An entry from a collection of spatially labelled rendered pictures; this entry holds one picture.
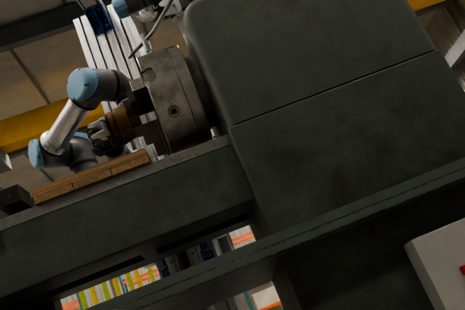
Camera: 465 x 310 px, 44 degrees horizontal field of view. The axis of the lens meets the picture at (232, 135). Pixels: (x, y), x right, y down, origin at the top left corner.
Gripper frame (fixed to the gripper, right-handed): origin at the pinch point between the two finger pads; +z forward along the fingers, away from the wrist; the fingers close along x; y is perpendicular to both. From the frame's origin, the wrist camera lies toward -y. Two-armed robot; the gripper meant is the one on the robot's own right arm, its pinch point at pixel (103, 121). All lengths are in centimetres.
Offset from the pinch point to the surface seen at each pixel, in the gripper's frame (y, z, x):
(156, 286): -2, 27, -53
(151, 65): -18.4, 10.9, 5.8
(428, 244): -61, 25, -67
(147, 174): -7.7, 13.3, -24.4
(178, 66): -25.3, 11.8, 2.0
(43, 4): 130, -790, 653
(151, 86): -16.5, 12.1, -1.1
